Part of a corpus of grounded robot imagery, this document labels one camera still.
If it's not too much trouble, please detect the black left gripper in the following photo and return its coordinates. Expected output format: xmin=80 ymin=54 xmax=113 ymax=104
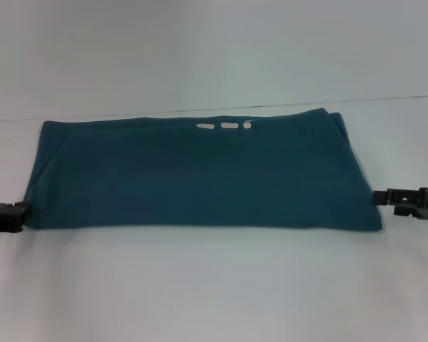
xmin=0 ymin=200 xmax=32 ymax=235

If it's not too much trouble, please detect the blue shirt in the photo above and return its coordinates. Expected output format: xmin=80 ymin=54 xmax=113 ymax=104
xmin=23 ymin=107 xmax=384 ymax=233

